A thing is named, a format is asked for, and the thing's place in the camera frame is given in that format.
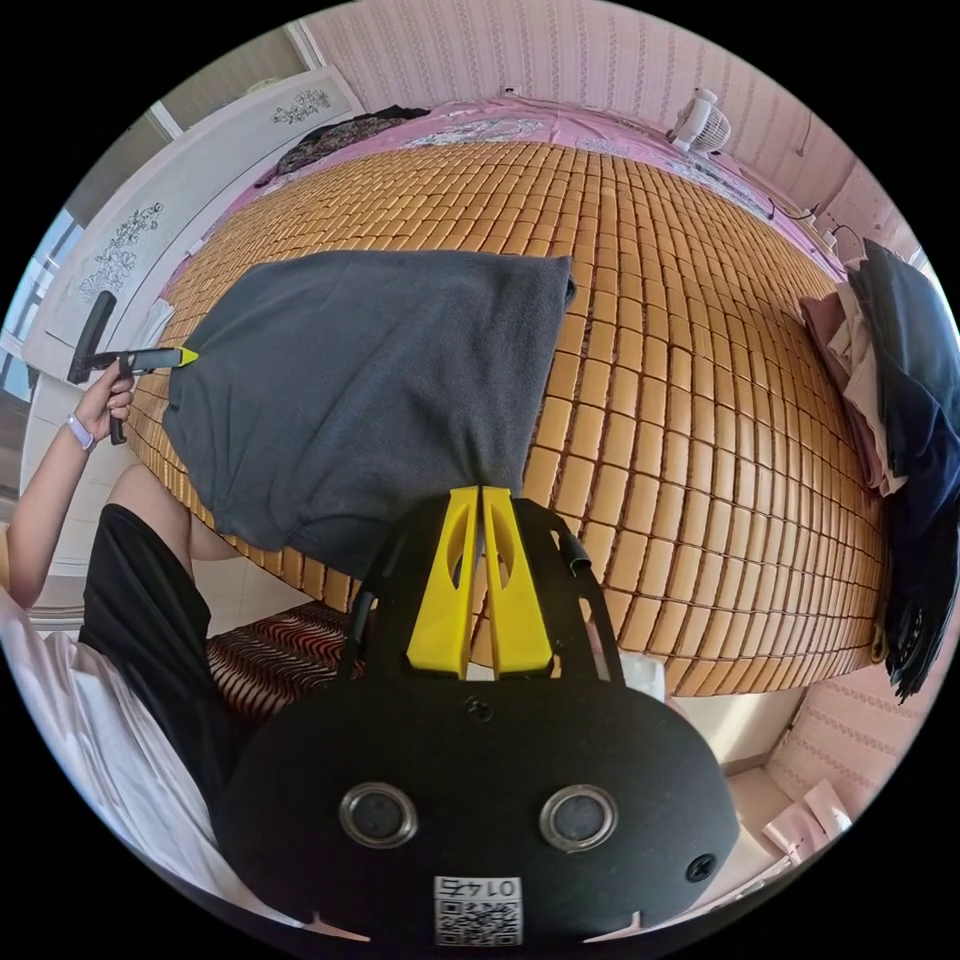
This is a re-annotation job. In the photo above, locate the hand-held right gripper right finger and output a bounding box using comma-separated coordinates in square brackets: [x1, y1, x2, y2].
[481, 486, 561, 678]

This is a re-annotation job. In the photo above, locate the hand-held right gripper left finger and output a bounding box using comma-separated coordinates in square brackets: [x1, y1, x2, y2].
[407, 485, 481, 681]

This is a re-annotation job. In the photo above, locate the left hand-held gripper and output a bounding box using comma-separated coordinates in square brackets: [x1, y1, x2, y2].
[107, 347, 201, 447]

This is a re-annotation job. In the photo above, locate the dark gray short sleeve shirt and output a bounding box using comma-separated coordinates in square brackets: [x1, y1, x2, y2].
[161, 250, 579, 580]

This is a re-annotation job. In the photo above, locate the person's left forearm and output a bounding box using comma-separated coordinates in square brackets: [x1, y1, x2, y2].
[3, 414, 100, 610]

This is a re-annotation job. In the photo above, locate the person's left hand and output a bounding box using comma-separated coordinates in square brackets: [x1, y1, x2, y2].
[71, 358, 136, 445]

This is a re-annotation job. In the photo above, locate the window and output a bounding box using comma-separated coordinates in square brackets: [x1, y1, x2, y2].
[0, 208, 85, 399]

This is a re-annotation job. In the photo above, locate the red striped floor mat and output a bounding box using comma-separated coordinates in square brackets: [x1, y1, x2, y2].
[206, 602, 369, 740]

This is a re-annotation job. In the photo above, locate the white cupboard with flower print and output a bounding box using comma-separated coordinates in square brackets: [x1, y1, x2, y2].
[22, 63, 369, 376]

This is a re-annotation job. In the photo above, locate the person's body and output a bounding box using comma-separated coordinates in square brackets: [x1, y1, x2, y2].
[0, 461, 363, 933]

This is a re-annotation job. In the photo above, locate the dark floral garment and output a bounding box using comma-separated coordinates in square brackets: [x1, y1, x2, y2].
[272, 104, 433, 178]

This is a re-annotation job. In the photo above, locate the bed with woven mat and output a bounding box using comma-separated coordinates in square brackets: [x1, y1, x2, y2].
[123, 97, 901, 699]

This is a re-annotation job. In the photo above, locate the pile of clothes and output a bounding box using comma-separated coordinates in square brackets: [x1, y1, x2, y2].
[798, 238, 960, 703]

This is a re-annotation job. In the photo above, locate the white fan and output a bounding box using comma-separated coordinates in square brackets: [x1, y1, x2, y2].
[668, 87, 733, 156]

